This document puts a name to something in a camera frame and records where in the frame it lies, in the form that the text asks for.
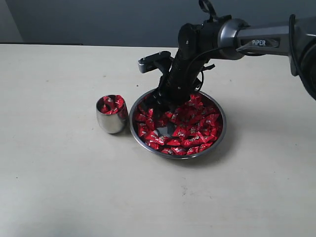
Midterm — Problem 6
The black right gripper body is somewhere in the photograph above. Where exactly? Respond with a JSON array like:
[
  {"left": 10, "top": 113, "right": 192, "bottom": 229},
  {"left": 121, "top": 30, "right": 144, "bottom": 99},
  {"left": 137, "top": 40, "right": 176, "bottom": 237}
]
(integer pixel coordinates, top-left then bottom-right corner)
[{"left": 144, "top": 53, "right": 200, "bottom": 110}]

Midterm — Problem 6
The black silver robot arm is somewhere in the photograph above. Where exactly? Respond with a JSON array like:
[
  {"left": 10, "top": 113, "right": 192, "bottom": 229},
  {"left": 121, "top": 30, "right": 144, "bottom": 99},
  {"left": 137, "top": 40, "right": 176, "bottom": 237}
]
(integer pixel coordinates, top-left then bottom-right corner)
[{"left": 138, "top": 0, "right": 316, "bottom": 117}]

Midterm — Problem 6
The black cable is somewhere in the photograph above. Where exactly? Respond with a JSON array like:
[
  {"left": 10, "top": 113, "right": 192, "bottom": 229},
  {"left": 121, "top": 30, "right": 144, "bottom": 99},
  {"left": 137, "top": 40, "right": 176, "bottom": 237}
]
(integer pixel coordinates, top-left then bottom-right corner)
[{"left": 185, "top": 0, "right": 237, "bottom": 92}]

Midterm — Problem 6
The red candy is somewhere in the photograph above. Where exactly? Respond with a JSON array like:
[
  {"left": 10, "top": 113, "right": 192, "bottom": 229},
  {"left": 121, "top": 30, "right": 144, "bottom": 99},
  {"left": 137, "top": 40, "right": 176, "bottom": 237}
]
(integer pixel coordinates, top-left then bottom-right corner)
[
  {"left": 145, "top": 131, "right": 170, "bottom": 150},
  {"left": 181, "top": 131, "right": 207, "bottom": 148},
  {"left": 114, "top": 95, "right": 125, "bottom": 111},
  {"left": 201, "top": 114, "right": 221, "bottom": 130},
  {"left": 100, "top": 96, "right": 118, "bottom": 115}
]

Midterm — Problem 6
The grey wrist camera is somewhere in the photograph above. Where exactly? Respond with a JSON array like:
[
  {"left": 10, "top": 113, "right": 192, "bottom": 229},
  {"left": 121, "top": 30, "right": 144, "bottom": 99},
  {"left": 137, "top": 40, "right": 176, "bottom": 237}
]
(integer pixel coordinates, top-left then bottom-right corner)
[{"left": 138, "top": 51, "right": 172, "bottom": 74}]

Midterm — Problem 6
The red wrapped candy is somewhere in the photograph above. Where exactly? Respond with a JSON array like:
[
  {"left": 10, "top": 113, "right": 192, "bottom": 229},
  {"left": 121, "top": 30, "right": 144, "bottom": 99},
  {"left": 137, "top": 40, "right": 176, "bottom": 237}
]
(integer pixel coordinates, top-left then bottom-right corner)
[
  {"left": 181, "top": 131, "right": 207, "bottom": 148},
  {"left": 145, "top": 131, "right": 170, "bottom": 150},
  {"left": 201, "top": 114, "right": 221, "bottom": 130}
]

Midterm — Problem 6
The stainless steel round plate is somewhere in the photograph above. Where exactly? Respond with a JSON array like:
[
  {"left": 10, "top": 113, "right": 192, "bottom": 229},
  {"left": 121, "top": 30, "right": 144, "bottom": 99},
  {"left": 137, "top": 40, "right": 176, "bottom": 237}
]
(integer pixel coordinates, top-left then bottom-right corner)
[{"left": 129, "top": 90, "right": 227, "bottom": 159}]

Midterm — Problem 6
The stainless steel cup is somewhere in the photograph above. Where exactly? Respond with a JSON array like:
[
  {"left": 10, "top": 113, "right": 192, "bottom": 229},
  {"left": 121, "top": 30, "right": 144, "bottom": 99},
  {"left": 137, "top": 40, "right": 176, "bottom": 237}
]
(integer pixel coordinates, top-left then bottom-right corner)
[{"left": 96, "top": 94, "right": 128, "bottom": 134}]

